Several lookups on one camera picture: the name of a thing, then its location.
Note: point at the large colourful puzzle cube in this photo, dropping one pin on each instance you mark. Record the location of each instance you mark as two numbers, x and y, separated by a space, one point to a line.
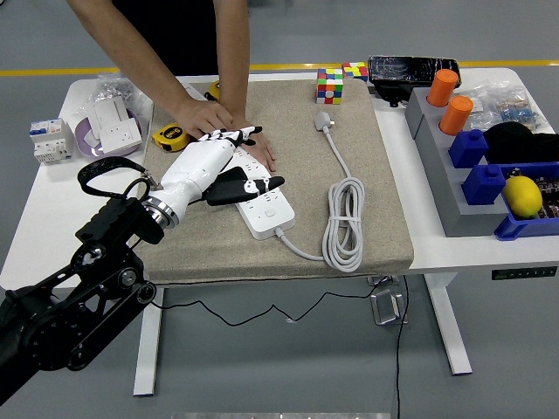
329 87

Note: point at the small silver metal bracket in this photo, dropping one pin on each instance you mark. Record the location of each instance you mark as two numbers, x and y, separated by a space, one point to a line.
380 280

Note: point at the white circuit breaker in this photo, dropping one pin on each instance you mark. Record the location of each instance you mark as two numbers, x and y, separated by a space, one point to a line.
48 142

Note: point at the person's right hand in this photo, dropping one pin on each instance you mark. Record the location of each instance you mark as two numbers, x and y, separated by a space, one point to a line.
205 118

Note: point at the purple bowl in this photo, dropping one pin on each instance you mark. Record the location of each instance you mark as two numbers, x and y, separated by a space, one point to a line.
85 146

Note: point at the black table control panel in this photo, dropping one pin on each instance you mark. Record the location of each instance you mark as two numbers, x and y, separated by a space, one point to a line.
524 273

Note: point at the black plastic-wrapped device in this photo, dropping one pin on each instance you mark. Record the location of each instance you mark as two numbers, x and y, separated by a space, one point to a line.
406 70

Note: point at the large grey block holder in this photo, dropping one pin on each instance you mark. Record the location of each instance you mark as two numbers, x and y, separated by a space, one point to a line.
450 201

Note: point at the white table leg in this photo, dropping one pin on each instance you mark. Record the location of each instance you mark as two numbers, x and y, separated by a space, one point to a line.
148 345
450 327

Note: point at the person's left hand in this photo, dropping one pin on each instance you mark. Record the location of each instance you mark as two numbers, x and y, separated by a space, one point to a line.
262 150

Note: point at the white wall switch panel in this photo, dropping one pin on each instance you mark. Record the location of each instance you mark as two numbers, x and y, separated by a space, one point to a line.
190 85

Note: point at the yellow lemon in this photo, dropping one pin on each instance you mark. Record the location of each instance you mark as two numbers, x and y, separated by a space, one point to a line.
522 196

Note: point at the small colourful puzzle cube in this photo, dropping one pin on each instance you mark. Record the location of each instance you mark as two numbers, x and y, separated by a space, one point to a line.
356 70

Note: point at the yellow black tape measure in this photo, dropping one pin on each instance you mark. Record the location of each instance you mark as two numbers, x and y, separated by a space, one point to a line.
169 137
214 89

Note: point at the orange cylinder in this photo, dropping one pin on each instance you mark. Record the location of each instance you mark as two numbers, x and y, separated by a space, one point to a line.
455 117
442 89

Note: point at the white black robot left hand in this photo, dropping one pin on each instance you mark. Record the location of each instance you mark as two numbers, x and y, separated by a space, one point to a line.
196 166

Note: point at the large silver metal bracket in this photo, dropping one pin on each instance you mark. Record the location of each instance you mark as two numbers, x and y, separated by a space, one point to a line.
386 307

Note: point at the person's torso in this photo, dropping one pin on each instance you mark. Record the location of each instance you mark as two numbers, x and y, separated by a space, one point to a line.
183 35

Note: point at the blue plastic bin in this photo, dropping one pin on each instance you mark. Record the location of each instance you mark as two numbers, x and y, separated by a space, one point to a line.
524 229

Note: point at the grey-brown fabric mat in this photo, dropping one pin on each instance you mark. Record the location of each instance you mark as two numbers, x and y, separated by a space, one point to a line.
305 174

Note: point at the person's left forearm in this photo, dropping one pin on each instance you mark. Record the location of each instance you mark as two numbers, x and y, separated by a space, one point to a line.
231 57

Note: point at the white wall socket panel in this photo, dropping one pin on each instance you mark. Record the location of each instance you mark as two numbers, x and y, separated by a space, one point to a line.
121 136

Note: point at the clear bags of components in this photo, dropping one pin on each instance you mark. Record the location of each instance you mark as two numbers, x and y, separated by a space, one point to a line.
508 107

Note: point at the person's right forearm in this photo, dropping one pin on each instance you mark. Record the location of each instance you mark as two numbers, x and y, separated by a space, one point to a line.
131 52

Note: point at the blue block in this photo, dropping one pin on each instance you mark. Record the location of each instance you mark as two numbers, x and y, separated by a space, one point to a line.
482 187
468 150

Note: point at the clear bag of screws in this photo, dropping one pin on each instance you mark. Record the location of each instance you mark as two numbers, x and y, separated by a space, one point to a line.
115 87

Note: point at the dark circuit boards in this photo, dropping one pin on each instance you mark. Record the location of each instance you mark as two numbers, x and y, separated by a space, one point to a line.
551 192

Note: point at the white power strip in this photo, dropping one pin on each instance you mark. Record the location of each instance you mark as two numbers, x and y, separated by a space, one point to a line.
271 214

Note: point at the black plug adapter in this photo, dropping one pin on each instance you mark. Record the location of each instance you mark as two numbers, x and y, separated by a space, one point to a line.
233 174

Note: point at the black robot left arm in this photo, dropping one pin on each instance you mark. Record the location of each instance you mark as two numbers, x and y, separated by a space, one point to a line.
52 323

